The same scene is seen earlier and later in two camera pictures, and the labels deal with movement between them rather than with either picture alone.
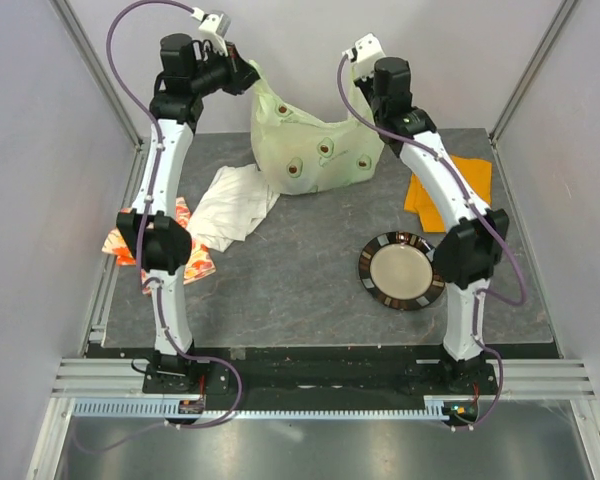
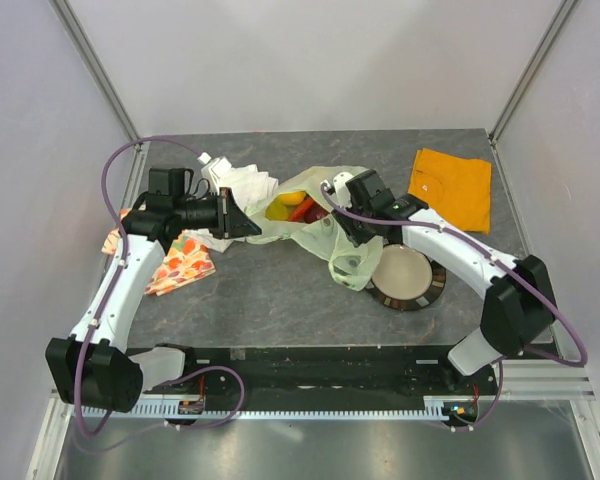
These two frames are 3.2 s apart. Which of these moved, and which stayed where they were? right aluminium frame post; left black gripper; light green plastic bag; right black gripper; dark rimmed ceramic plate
Moved: left black gripper; light green plastic bag; right black gripper
Stayed: right aluminium frame post; dark rimmed ceramic plate
